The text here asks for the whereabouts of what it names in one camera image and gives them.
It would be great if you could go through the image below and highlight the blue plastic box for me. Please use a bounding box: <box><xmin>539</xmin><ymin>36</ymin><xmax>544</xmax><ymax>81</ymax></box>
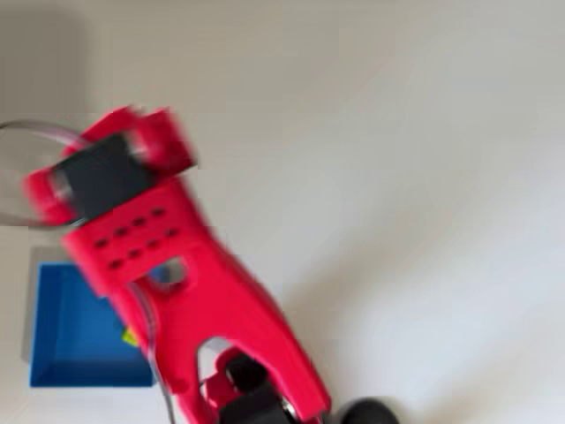
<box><xmin>28</xmin><ymin>261</ymin><xmax>156</xmax><ymax>390</ymax></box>

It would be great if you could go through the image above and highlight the black round object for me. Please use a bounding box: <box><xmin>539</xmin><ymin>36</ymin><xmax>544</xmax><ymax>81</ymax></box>
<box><xmin>338</xmin><ymin>397</ymin><xmax>401</xmax><ymax>424</ymax></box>

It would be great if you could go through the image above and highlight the white forearm servo cable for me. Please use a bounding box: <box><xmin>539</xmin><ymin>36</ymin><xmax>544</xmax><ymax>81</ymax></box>
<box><xmin>130</xmin><ymin>282</ymin><xmax>178</xmax><ymax>424</ymax></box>

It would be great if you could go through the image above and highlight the black red wrist servo cable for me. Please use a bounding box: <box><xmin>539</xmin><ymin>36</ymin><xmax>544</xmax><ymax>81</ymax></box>
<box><xmin>0</xmin><ymin>119</ymin><xmax>96</xmax><ymax>227</ymax></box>

